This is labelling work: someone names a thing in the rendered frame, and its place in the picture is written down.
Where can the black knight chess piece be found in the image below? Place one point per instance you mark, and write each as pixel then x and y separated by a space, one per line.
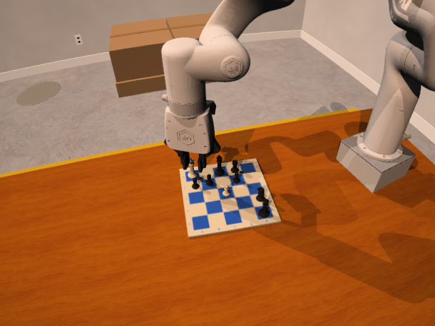
pixel 260 195

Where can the blue and cream chessboard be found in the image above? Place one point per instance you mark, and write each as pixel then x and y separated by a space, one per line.
pixel 207 211

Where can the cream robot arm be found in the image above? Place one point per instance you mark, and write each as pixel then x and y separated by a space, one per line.
pixel 409 64

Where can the black chess king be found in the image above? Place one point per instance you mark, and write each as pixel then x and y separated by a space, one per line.
pixel 219 171

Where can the white pawn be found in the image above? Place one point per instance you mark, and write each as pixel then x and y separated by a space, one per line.
pixel 226 193

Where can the black pawn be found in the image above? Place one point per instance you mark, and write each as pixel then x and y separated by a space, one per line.
pixel 236 179
pixel 195 185
pixel 209 182

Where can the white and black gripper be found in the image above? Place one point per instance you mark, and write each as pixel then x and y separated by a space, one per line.
pixel 194 133

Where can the black chess queen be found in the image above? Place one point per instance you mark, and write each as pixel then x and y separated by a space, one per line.
pixel 264 212

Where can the black rook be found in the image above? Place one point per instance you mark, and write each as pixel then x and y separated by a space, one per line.
pixel 234 169

